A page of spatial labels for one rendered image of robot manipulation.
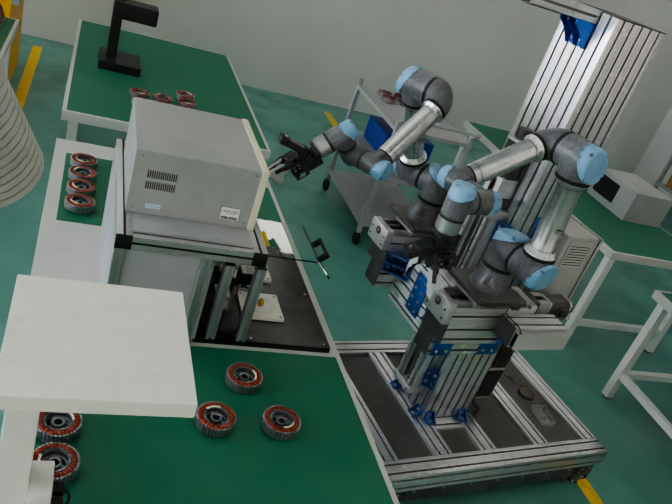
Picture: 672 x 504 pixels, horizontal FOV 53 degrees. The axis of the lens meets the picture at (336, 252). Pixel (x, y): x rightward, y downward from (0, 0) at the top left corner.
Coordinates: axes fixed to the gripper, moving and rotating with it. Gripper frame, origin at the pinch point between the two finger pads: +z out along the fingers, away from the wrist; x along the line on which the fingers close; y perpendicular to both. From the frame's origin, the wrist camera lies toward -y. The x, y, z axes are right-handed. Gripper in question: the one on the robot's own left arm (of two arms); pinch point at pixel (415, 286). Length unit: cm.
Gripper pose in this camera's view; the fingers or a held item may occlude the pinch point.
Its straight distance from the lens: 209.6
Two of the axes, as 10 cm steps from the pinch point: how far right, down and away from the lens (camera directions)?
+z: -3.1, 8.4, 4.5
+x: -3.9, -5.4, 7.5
